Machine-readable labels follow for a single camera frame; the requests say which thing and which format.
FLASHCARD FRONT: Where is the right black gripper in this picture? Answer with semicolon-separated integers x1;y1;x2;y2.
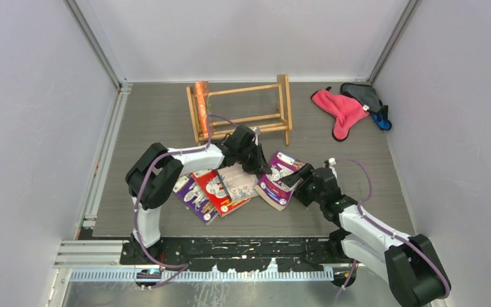
280;163;325;207

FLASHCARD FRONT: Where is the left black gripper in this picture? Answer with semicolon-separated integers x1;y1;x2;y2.
238;143;271;177

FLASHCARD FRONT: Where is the purple book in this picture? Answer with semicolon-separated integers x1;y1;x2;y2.
173;175;218;225
254;151;305;211

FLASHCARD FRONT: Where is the floral Alcott book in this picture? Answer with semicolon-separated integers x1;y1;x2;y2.
216;164;259;202

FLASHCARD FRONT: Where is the orange treehouse book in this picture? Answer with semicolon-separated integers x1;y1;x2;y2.
194;81;209;138

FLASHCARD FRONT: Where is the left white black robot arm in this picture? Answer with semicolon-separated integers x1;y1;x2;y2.
125;125;272;264

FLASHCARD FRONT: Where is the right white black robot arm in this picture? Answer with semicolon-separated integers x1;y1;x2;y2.
280;160;451;306

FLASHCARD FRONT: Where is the wooden book rack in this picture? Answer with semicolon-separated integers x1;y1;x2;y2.
186;74;293;145

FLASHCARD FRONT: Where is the red cartoon book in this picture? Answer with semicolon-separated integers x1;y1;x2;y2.
191;170;251;217

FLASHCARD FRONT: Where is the pink cloth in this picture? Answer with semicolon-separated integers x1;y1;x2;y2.
311;87;368;142

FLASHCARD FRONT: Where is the blue cloth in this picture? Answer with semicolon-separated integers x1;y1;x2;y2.
370;106;393;131

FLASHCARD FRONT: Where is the grey cloth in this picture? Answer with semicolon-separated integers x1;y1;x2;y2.
339;83;384;113

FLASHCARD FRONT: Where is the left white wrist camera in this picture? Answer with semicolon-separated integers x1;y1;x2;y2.
250;127;261;138

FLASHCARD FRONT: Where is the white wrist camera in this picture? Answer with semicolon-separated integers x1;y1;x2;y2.
324;157;337;170
250;127;261;138

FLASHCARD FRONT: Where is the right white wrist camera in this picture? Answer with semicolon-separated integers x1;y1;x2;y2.
324;157;337;170

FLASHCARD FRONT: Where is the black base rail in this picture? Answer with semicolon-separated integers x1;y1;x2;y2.
120;236;357;274

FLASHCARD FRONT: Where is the slotted cable duct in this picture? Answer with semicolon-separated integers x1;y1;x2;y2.
70;267;334;282

